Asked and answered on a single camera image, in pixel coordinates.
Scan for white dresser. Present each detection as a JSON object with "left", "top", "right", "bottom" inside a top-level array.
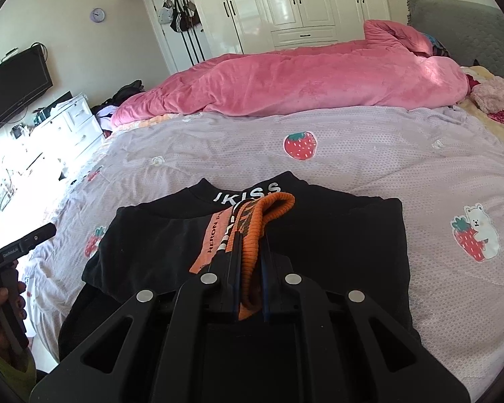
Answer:
[{"left": 8, "top": 92, "right": 106, "bottom": 185}]

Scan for lilac strawberry print bed sheet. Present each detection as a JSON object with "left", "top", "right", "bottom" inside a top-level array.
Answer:
[{"left": 21, "top": 107, "right": 504, "bottom": 387}]

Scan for person's left forearm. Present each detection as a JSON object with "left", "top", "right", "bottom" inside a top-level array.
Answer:
[{"left": 0, "top": 338, "right": 37, "bottom": 403}]

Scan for grey quilted headboard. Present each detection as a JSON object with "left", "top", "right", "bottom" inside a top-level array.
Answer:
[{"left": 407, "top": 0, "right": 504, "bottom": 78}]

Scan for black hanging straps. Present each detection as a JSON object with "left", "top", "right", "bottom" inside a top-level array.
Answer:
[{"left": 184, "top": 29, "right": 204, "bottom": 67}]

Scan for pink fluffy garment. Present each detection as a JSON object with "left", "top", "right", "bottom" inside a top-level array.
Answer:
[{"left": 469, "top": 75, "right": 504, "bottom": 133}]

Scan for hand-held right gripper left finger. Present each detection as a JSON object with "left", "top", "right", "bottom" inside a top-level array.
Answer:
[{"left": 29, "top": 227, "right": 243, "bottom": 403}]

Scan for dark hanging bag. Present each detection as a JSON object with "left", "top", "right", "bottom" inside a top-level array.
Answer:
[{"left": 184, "top": 0, "right": 201, "bottom": 30}]

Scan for white door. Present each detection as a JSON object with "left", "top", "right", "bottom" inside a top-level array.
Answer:
[{"left": 149, "top": 0, "right": 204, "bottom": 74}]

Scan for black wall television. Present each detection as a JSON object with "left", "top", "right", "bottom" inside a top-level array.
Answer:
[{"left": 0, "top": 44, "right": 54, "bottom": 136}]

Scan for pile of dark clothes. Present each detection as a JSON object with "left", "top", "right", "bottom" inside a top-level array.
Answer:
[{"left": 94, "top": 80, "right": 145, "bottom": 135}]

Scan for pink plush duvet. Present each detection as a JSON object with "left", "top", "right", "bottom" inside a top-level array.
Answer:
[{"left": 110, "top": 19, "right": 469, "bottom": 129}]

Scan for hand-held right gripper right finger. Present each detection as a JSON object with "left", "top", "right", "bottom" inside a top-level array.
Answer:
[{"left": 258, "top": 238, "right": 472, "bottom": 403}]

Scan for dark patterned cloth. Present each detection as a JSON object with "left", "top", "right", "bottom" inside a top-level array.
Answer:
[{"left": 428, "top": 34, "right": 452, "bottom": 57}]

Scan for dresser top clutter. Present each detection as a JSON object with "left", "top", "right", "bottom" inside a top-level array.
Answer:
[{"left": 10, "top": 103, "right": 74, "bottom": 135}]

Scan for black sweater with orange cuffs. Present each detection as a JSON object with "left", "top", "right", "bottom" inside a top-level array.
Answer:
[{"left": 58, "top": 171, "right": 416, "bottom": 364}]

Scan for white wardrobe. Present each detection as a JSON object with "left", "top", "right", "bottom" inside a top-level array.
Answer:
[{"left": 182, "top": 0, "right": 391, "bottom": 57}]

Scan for black striped hanging bag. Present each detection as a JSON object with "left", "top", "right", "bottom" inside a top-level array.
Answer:
[{"left": 170, "top": 0, "right": 186, "bottom": 33}]

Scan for pale yellow blanket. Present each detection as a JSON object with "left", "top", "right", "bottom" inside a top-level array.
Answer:
[{"left": 458, "top": 65, "right": 504, "bottom": 152}]

